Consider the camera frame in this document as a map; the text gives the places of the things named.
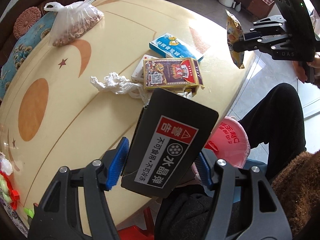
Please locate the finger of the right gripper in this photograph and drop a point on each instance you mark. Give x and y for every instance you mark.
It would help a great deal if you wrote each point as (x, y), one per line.
(264, 45)
(269, 26)

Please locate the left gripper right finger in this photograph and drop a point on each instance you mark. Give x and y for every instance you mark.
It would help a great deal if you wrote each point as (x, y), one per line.
(261, 214)

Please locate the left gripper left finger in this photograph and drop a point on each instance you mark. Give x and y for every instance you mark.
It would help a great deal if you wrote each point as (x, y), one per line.
(57, 215)

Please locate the yellow snack wrapper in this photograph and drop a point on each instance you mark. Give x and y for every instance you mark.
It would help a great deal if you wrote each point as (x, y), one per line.
(235, 34)

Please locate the gold purple playing card box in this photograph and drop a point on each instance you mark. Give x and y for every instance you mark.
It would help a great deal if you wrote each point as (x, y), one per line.
(172, 73)

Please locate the blue cartoon medicine box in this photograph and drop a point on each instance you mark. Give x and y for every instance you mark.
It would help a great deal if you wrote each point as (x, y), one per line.
(169, 46)

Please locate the black warning label box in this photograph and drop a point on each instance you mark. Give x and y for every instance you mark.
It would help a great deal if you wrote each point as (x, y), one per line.
(170, 134)

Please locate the white blue tablet box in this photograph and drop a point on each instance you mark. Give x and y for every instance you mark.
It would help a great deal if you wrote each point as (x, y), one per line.
(138, 74)

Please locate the white tissue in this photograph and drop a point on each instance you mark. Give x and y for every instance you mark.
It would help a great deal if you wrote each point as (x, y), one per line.
(120, 85)

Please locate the person right hand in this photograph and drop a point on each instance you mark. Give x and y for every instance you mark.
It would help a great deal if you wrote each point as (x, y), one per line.
(303, 70)

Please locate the red plastic stool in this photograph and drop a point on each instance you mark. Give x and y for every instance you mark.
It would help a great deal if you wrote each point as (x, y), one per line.
(136, 233)

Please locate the blue floral cushion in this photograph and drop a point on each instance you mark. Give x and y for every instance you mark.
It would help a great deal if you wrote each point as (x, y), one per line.
(23, 47)

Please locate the plastic bag of nuts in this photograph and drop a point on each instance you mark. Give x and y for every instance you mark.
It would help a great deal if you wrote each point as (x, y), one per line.
(72, 21)

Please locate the pink round cushion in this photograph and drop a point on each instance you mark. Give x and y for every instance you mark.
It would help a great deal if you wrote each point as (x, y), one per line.
(25, 21)

